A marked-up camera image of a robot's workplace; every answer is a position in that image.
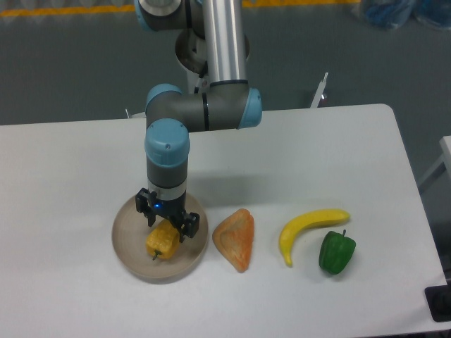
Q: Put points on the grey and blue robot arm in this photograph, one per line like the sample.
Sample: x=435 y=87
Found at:
x=228 y=103

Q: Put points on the orange toy toast slice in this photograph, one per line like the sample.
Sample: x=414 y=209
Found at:
x=234 y=237

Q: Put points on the yellow toy bell pepper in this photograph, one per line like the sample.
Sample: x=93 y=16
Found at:
x=163 y=241

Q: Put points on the black box at table edge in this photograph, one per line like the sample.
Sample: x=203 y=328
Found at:
x=438 y=299

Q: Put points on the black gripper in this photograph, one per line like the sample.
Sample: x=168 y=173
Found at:
x=148 y=203

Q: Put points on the white furniture edge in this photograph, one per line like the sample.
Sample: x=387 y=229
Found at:
x=439 y=167

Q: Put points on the yellow toy banana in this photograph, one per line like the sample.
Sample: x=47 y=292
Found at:
x=311 y=220

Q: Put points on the beige round plate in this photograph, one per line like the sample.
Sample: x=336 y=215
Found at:
x=129 y=234

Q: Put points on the blue plastic bags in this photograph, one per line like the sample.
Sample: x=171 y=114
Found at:
x=394 y=14

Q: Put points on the white metal frame bracket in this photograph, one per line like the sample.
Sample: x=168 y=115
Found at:
x=319 y=94

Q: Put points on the green toy bell pepper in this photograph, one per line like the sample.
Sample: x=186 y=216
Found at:
x=336 y=252

